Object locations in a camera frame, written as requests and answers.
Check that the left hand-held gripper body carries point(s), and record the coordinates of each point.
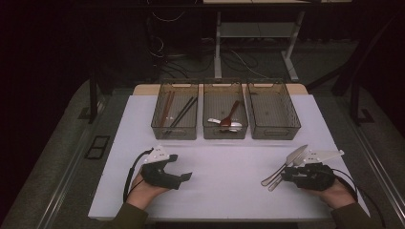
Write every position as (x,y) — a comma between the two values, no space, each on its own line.
(157,175)

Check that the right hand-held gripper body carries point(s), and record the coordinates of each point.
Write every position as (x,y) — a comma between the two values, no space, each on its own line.
(313,176)

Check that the metal table knife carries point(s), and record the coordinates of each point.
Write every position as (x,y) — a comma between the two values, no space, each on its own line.
(296,154)

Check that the metal fork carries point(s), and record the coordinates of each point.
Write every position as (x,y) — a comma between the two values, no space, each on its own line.
(301,157)

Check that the brown transparent plastic bin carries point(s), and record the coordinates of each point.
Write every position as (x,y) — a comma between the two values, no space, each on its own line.
(224,109)
(175,111)
(272,109)

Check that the brown wooden chopstick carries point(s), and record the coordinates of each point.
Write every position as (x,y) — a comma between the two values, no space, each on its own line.
(165,109)
(169,106)

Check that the white ceramic spoon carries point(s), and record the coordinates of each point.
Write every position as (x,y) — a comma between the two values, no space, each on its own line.
(234,125)

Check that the brown wooden spoon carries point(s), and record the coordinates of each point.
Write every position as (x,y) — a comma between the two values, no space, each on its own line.
(230,116)

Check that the person's left hand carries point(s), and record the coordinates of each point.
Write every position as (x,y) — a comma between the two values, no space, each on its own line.
(143,195)

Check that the person's right hand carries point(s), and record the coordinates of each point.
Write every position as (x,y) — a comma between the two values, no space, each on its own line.
(337,195)

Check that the black metal stand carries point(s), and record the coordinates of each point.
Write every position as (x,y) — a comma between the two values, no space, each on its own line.
(93,98)
(355,105)

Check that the metal floor rail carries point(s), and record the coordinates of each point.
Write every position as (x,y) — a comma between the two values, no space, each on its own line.
(63,181)
(382,171)

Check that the white metal desk frame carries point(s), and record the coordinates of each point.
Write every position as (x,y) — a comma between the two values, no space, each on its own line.
(254,30)

